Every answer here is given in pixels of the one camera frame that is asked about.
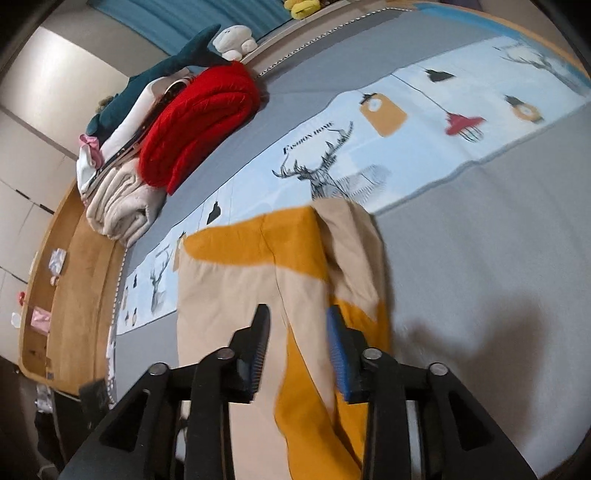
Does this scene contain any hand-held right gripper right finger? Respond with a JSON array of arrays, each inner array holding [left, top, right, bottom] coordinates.
[[327, 307, 539, 480]]

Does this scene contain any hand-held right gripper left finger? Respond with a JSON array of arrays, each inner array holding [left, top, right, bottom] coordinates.
[[58, 304, 271, 480]]

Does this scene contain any beige and mustard jacket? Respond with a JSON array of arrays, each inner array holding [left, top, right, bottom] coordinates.
[[173, 199, 394, 480]]

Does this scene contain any grey printed bed sheet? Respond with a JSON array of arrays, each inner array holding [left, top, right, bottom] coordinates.
[[106, 0, 591, 480]]

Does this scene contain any cream fleece blanket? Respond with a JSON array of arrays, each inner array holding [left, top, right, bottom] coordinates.
[[85, 161, 139, 222], [99, 185, 166, 250]]

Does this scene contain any wooden bed headboard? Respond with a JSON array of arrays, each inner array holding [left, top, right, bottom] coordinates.
[[17, 182, 127, 398]]

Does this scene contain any red folded quilt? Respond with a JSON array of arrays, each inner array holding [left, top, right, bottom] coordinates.
[[139, 61, 265, 197]]

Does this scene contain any white blanket with dark trim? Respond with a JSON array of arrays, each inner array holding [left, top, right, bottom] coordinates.
[[90, 76, 197, 185]]

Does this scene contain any white and pink cloth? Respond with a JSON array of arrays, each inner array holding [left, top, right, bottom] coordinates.
[[76, 134, 105, 195]]

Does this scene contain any white folded duvet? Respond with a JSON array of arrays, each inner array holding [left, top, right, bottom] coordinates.
[[99, 76, 190, 160]]

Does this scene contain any dark teal shark plush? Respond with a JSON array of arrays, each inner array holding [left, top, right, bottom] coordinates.
[[88, 24, 227, 134]]

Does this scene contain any white wardrobe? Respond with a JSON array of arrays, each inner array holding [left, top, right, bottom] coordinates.
[[0, 25, 125, 361]]

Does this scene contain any white plush toy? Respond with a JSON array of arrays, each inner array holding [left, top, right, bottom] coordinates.
[[212, 25, 258, 61]]

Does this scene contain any blue curtain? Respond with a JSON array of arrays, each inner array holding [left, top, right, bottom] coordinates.
[[88, 0, 296, 54]]

